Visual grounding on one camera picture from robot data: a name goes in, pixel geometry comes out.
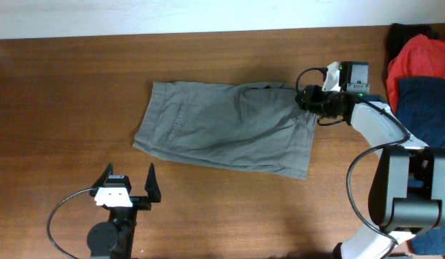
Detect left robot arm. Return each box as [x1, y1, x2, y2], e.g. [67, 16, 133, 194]
[86, 164, 161, 259]

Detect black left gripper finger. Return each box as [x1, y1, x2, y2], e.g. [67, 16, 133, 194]
[89, 163, 113, 196]
[145, 163, 161, 203]

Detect navy blue garment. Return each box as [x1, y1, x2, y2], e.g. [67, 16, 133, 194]
[395, 77, 445, 255]

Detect red garment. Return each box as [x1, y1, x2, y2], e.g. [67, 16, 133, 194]
[386, 35, 445, 113]

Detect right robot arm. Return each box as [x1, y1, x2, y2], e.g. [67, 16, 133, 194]
[295, 85, 445, 258]

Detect grey shorts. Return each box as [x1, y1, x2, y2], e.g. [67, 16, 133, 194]
[133, 81, 316, 179]

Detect black garment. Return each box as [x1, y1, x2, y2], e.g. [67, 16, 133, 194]
[385, 23, 441, 65]

